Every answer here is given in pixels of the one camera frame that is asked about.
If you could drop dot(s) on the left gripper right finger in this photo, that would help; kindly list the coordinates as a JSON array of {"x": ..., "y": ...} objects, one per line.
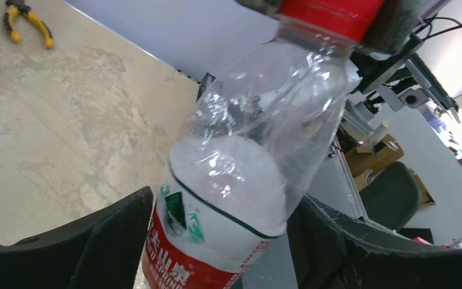
[{"x": 332, "y": 250}]

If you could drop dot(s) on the small red cap bottle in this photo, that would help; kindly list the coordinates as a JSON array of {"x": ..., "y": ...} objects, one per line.
[{"x": 247, "y": 154}]

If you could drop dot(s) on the aluminium frame rail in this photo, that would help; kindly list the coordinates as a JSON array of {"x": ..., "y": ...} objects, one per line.
[{"x": 350, "y": 189}]

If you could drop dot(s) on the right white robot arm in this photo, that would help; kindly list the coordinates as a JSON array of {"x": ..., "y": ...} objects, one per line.
[{"x": 398, "y": 68}]

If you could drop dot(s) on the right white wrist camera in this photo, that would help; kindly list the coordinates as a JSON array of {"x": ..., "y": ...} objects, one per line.
[{"x": 412, "y": 98}]

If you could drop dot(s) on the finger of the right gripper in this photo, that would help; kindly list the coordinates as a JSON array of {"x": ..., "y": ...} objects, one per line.
[
  {"x": 268, "y": 8},
  {"x": 392, "y": 25}
]

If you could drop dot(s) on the green office chair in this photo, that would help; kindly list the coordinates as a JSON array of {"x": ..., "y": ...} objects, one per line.
[{"x": 393, "y": 197}]

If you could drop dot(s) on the cardboard boxes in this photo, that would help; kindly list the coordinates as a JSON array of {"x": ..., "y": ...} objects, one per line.
[{"x": 366, "y": 162}]

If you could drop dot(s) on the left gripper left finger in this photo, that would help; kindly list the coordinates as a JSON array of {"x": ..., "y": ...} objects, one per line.
[{"x": 100, "y": 250}]

